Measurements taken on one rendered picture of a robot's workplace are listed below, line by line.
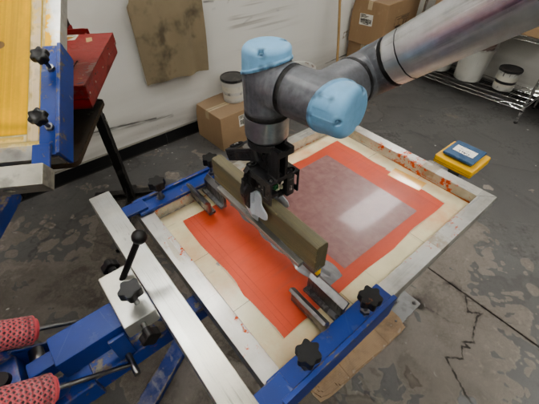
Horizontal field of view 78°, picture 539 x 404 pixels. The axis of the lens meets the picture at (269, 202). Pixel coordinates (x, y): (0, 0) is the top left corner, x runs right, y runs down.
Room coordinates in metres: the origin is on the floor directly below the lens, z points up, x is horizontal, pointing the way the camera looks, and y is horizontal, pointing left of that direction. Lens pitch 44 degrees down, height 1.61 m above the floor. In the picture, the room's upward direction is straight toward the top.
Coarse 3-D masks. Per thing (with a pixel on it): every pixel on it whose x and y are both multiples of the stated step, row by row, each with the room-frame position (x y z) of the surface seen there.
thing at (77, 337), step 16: (80, 320) 0.28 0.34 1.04; (96, 320) 0.28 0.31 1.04; (112, 320) 0.28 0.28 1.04; (64, 336) 0.25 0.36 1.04; (80, 336) 0.25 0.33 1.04; (96, 336) 0.25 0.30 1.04; (112, 336) 0.26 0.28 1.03; (64, 352) 0.22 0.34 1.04; (80, 352) 0.23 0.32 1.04; (96, 352) 0.24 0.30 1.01; (64, 368) 0.21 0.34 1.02; (80, 368) 0.22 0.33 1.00
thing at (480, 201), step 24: (384, 144) 0.91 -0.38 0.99; (240, 168) 0.79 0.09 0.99; (408, 168) 0.82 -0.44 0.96; (432, 168) 0.79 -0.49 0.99; (456, 192) 0.70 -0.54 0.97; (480, 192) 0.68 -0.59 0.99; (144, 216) 0.59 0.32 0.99; (456, 216) 0.59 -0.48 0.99; (168, 240) 0.51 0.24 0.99; (432, 240) 0.51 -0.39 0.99; (192, 264) 0.44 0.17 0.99; (408, 264) 0.44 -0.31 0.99; (192, 288) 0.38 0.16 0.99; (384, 288) 0.38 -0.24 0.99; (216, 312) 0.32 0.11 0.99; (240, 336) 0.27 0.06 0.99; (264, 360) 0.23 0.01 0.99; (264, 384) 0.19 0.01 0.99
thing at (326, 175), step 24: (336, 144) 0.96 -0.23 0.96; (312, 168) 0.83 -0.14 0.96; (336, 168) 0.83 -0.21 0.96; (360, 168) 0.83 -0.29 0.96; (384, 168) 0.83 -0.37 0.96; (312, 192) 0.72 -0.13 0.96; (336, 192) 0.72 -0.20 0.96; (192, 216) 0.62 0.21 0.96; (216, 216) 0.62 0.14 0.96; (240, 216) 0.62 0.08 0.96; (216, 240) 0.54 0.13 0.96; (240, 240) 0.54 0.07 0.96; (264, 240) 0.54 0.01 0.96
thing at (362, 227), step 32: (352, 192) 0.72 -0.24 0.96; (384, 192) 0.72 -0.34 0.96; (416, 192) 0.72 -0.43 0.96; (320, 224) 0.59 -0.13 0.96; (352, 224) 0.59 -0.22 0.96; (384, 224) 0.59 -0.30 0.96; (416, 224) 0.59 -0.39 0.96; (256, 256) 0.49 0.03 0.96; (352, 256) 0.49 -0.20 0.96; (256, 288) 0.40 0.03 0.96; (288, 288) 0.40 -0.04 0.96; (288, 320) 0.32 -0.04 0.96
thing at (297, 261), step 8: (224, 192) 0.59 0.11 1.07; (232, 200) 0.56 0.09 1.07; (240, 208) 0.53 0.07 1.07; (248, 216) 0.51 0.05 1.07; (256, 224) 0.48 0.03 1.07; (264, 232) 0.46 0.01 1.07; (272, 232) 0.46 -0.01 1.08; (272, 240) 0.44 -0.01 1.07; (280, 240) 0.44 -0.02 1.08; (280, 248) 0.42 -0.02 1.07; (288, 248) 0.42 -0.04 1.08; (288, 256) 0.40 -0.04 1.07; (296, 256) 0.40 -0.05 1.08; (296, 264) 0.38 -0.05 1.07
